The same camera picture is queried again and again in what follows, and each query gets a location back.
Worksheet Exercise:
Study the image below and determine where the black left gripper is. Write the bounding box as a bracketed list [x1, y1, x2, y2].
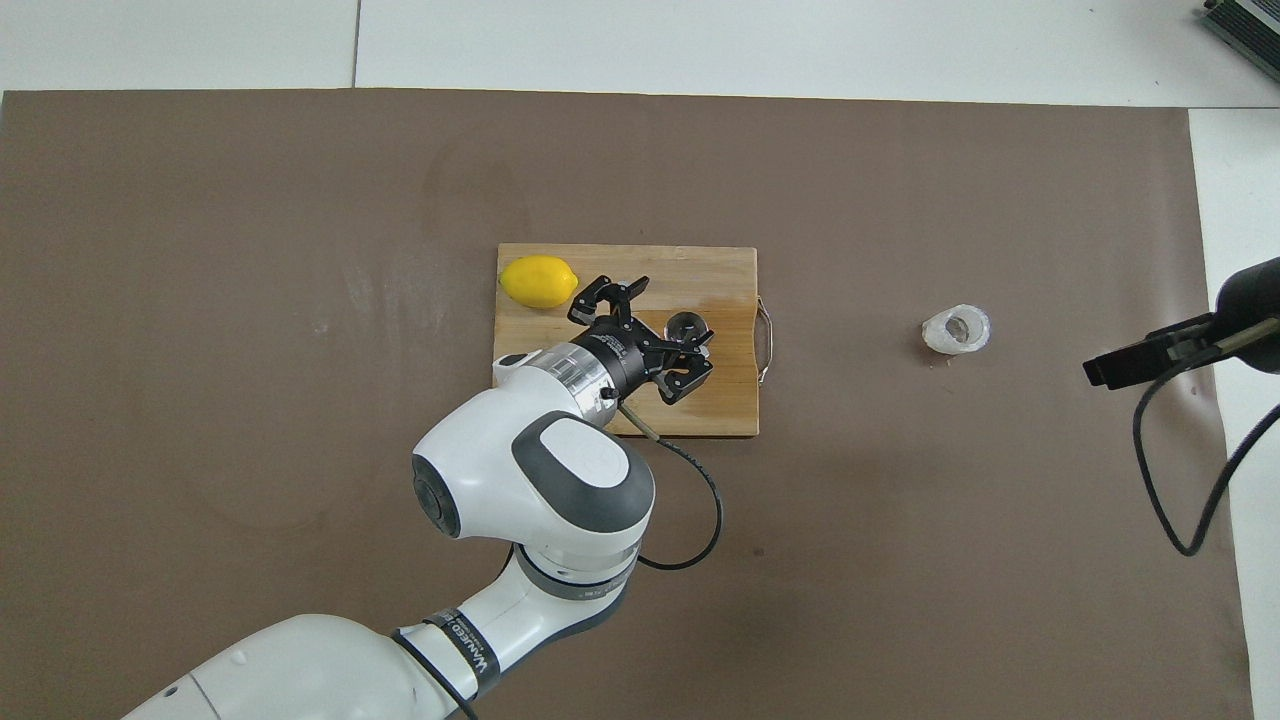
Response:
[567, 276, 714, 405]

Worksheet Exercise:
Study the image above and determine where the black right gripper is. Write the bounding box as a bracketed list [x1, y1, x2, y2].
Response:
[1083, 258, 1280, 389]

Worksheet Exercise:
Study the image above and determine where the wooden cutting board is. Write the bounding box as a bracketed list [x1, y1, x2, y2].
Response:
[490, 243, 776, 438]

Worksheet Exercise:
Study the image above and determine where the yellow lemon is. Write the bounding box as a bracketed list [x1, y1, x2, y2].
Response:
[499, 255, 581, 310]

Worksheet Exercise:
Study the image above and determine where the grey ribbed metal device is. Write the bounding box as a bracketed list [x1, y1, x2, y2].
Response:
[1200, 0, 1280, 73]

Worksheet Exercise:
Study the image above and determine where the brown paper table mat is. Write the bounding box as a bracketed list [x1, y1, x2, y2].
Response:
[0, 88, 1256, 720]

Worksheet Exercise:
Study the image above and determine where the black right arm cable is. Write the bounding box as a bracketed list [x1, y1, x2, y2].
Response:
[1132, 320, 1280, 558]

